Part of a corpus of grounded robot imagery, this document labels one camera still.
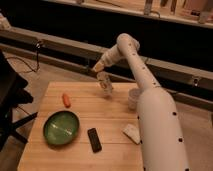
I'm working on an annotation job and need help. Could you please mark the green glass bowl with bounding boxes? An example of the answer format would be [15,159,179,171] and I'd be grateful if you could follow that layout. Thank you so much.
[43,111,80,146]

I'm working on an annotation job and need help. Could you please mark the black chair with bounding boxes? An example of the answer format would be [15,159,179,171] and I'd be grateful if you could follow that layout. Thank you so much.
[0,50,37,151]

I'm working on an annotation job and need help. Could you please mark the black remote control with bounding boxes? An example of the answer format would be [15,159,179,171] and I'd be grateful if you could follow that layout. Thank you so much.
[87,128,102,153]

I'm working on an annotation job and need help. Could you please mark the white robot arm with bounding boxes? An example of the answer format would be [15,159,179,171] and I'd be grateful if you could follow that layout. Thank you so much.
[93,33,190,171]

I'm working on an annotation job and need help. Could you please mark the black cable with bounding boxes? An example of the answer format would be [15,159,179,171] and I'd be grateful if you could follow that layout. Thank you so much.
[5,39,44,74]

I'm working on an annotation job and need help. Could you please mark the orange carrot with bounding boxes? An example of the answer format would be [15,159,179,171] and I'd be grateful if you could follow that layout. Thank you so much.
[62,93,71,108]

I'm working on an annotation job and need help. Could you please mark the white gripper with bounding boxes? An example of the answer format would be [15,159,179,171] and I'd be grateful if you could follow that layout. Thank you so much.
[97,71,113,95]

